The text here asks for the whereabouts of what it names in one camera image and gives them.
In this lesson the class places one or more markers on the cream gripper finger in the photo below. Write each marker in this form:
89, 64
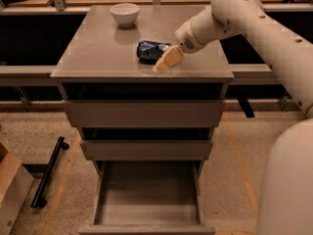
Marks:
171, 57

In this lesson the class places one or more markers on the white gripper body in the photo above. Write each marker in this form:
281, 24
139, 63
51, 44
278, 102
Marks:
184, 38

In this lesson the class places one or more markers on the blue pepsi can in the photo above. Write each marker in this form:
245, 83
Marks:
151, 51

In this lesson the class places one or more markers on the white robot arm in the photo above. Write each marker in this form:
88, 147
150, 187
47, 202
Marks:
286, 199

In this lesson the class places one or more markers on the grey drawer cabinet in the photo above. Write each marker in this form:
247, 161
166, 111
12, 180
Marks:
100, 65

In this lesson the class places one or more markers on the grey top drawer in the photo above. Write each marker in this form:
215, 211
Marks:
144, 114

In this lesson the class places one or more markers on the grey middle drawer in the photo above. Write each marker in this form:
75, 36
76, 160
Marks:
104, 150

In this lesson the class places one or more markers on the open grey bottom drawer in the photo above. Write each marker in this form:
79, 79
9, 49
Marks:
148, 198

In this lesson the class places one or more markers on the white ceramic bowl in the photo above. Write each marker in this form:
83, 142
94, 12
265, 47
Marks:
125, 14

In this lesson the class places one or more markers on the black metal bar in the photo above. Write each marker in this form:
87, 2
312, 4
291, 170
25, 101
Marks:
39, 201

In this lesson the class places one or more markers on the cardboard box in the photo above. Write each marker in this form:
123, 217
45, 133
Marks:
15, 183

